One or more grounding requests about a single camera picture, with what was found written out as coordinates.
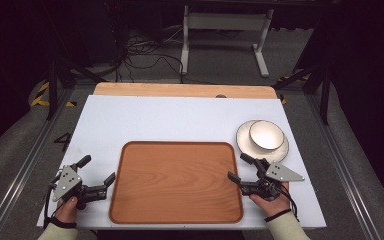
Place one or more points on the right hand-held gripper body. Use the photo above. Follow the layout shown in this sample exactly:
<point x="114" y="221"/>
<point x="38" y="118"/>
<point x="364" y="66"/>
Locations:
<point x="281" y="173"/>

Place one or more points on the person's right hand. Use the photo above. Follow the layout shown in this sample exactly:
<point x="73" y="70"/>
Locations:
<point x="273" y="206"/>

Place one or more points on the person's left hand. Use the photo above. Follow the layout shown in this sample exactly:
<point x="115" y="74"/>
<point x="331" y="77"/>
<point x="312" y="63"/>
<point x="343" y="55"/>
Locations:
<point x="67" y="210"/>

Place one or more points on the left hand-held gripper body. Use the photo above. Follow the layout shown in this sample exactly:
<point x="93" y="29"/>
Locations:
<point x="67" y="181"/>

